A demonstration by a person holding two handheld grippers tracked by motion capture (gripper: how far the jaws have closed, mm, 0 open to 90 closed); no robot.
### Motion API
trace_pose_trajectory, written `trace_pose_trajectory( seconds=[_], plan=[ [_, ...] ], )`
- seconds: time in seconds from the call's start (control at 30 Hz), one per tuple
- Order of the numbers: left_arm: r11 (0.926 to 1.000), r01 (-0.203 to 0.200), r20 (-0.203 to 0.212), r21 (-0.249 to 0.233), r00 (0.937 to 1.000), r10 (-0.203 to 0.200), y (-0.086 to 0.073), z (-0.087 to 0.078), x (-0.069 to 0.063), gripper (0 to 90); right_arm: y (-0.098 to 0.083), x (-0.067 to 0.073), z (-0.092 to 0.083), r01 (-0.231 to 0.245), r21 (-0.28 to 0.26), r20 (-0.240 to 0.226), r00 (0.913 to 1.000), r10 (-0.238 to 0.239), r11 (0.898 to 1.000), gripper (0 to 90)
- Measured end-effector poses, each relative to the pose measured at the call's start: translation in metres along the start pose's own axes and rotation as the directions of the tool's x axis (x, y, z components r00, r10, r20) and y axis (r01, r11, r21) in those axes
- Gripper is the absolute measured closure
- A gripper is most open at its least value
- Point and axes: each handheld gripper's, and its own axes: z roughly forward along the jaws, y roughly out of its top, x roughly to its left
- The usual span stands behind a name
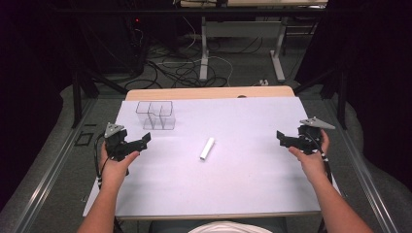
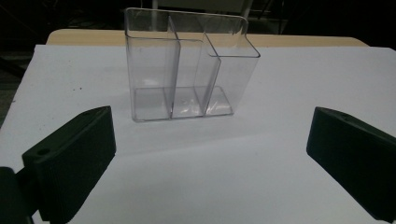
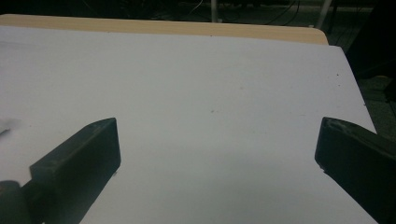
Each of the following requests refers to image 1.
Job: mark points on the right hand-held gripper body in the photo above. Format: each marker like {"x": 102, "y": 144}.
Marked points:
{"x": 310, "y": 139}

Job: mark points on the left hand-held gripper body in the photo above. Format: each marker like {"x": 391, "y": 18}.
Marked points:
{"x": 116, "y": 142}

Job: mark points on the clear plastic organizer box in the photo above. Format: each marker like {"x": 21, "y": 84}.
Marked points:
{"x": 156, "y": 116}

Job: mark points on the white tube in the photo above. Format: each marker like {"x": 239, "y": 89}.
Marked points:
{"x": 207, "y": 149}

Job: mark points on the person's right hand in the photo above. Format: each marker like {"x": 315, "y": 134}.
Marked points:
{"x": 311, "y": 163}

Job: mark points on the person's left hand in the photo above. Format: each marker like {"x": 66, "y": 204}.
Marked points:
{"x": 114, "y": 170}

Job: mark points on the black metal stand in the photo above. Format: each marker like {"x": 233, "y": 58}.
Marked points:
{"x": 341, "y": 97}
{"x": 77, "y": 97}

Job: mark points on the white power plug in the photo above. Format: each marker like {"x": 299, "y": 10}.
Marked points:
{"x": 264, "y": 82}

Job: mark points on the white table sheet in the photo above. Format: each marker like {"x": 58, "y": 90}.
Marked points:
{"x": 226, "y": 187}

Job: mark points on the person's white shirt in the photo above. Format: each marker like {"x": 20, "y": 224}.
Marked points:
{"x": 230, "y": 227}

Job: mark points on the grey metal floor rail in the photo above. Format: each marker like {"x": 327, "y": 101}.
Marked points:
{"x": 362, "y": 181}
{"x": 42, "y": 187}

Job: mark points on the white desk frame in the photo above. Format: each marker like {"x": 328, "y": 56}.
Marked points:
{"x": 204, "y": 48}

